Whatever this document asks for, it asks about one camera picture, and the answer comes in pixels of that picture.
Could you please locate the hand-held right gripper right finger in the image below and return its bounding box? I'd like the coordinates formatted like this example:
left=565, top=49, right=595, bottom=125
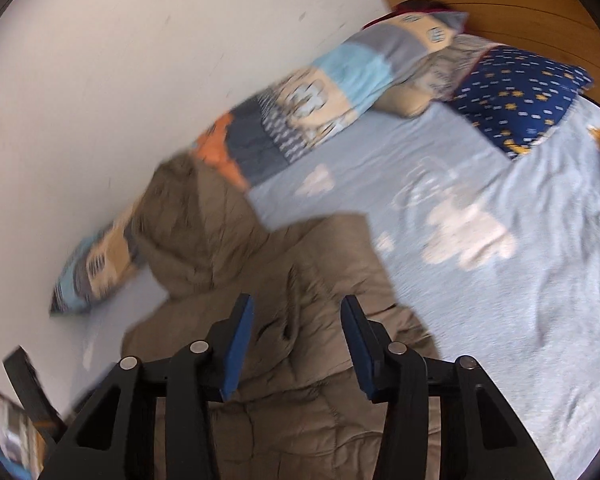
left=341, top=295, right=553, bottom=480

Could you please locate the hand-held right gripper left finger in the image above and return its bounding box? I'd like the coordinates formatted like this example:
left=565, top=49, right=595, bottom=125
left=37, top=294, right=255, bottom=480

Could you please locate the brown puffer jacket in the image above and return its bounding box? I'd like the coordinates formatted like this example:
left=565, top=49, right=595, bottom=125
left=121, top=152, right=441, bottom=480

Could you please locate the light blue cloud-print blanket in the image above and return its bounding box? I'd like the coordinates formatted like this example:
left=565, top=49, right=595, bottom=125
left=82, top=95, right=600, bottom=480

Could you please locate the printed cardboard box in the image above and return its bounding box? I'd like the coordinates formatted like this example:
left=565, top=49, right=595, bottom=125
left=0, top=382, right=46, bottom=476

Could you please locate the beige pillow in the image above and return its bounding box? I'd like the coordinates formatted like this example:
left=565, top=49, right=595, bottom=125
left=395, top=35, right=486, bottom=118

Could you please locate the navy star-print pillow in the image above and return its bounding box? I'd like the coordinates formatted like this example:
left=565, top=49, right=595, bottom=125
left=450, top=45, right=595, bottom=161

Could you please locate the dark red cloth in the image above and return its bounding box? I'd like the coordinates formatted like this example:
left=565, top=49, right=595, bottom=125
left=362, top=0, right=456, bottom=31

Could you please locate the wooden headboard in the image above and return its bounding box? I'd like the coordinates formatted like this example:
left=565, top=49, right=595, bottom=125
left=376, top=0, right=600, bottom=121

